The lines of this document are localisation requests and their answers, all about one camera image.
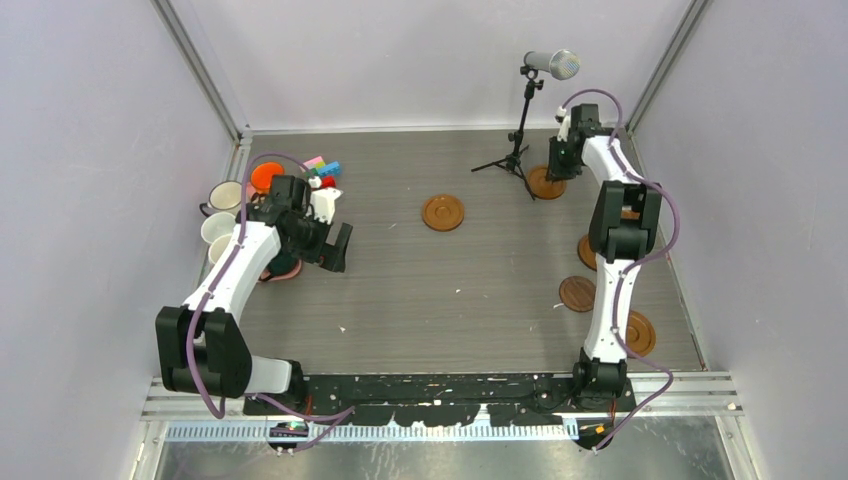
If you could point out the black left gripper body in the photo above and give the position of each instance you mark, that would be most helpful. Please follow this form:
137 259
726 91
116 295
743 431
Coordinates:
311 235

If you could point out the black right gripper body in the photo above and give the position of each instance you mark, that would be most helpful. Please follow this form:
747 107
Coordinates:
561 162

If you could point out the pink plastic tray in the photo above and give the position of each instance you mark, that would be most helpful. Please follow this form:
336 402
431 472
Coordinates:
281 272

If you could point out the white mug dark rim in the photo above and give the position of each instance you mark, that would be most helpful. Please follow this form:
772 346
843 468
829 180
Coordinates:
224 197

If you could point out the light brown wooden coaster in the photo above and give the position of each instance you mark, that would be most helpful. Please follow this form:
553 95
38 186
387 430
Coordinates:
443 213

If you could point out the dark walnut wooden coaster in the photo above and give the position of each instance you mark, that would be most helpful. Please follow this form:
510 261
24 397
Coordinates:
577 293

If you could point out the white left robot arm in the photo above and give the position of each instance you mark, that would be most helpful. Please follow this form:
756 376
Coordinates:
200 346

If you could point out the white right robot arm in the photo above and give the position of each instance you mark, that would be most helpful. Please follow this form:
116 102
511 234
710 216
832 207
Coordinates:
622 231

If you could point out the orange translucent cup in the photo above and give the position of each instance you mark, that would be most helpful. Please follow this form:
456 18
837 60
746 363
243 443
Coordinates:
262 176

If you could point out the black microphone tripod stand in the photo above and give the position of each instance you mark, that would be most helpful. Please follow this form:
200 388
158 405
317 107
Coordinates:
512 162

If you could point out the colourful toy block stack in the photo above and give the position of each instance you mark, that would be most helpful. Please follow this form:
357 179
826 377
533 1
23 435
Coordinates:
321 174

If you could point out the light blue mug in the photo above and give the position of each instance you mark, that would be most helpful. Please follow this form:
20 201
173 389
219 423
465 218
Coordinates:
217 248

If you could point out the grey microphone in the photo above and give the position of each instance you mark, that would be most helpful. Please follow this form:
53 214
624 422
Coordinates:
561 64

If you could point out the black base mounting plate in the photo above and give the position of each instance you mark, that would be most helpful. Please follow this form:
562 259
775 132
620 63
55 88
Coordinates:
441 400

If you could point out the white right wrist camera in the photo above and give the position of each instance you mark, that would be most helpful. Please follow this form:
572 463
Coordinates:
563 118

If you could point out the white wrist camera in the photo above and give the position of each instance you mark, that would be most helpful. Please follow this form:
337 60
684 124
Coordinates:
323 198
563 118

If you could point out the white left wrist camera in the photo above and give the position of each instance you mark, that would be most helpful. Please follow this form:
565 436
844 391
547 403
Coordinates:
323 198

